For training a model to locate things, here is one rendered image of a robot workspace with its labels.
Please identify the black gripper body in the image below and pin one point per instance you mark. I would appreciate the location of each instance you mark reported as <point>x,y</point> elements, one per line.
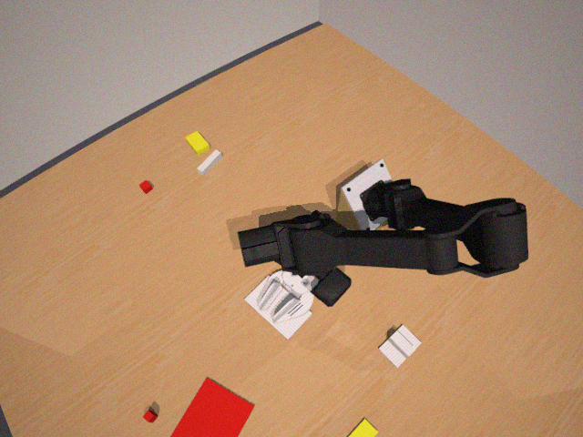
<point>332,286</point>

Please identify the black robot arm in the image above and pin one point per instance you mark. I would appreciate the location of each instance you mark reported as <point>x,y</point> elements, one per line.
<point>494,232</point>

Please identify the red flat plate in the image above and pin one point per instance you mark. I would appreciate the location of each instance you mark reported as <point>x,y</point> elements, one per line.
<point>214,412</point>

